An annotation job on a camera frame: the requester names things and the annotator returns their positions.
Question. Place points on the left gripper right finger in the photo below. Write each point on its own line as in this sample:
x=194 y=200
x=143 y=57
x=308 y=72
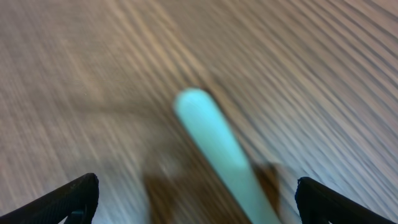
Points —
x=318 y=204

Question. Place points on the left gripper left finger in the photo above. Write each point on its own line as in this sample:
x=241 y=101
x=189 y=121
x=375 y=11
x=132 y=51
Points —
x=74 y=202

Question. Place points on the pale blue fork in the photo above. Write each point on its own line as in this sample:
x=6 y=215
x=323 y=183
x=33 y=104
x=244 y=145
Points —
x=209 y=129

